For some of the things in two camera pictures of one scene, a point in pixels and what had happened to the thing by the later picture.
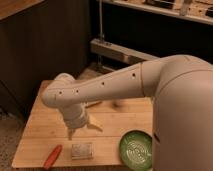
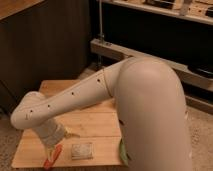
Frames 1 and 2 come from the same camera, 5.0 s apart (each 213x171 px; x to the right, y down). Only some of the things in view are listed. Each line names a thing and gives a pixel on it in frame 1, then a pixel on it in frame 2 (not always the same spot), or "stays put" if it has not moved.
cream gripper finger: [70, 132] to [50, 150]
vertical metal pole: [100, 15] stays put
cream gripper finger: [93, 127] to [68, 135]
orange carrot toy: [53, 156] stays put
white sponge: [81, 151] stays put
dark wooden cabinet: [40, 40] stays put
